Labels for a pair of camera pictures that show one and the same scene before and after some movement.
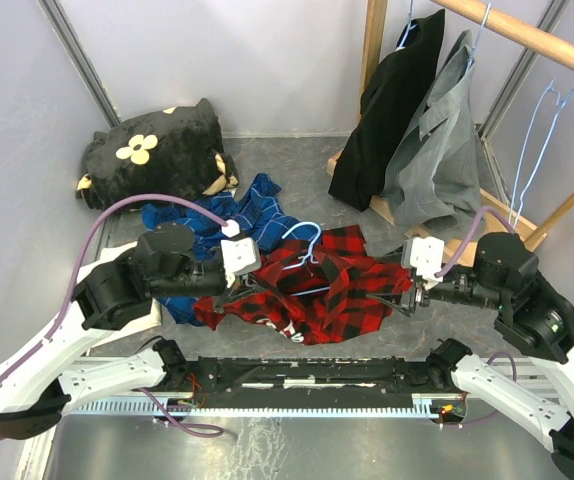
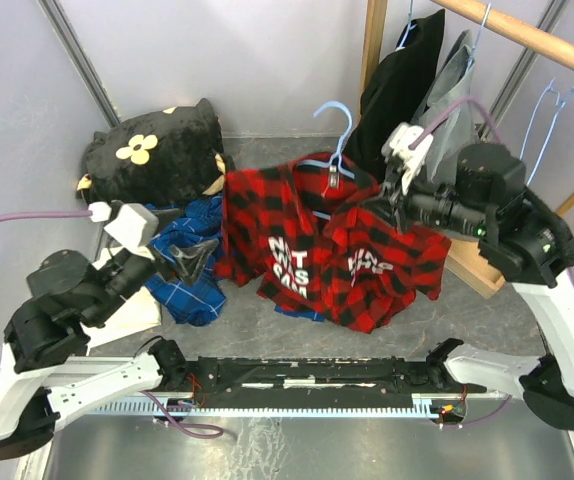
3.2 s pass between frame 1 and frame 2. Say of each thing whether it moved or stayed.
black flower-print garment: stayed
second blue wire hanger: stayed
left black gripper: moved
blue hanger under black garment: stayed
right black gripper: moved
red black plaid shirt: moved
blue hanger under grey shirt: stayed
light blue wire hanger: moved
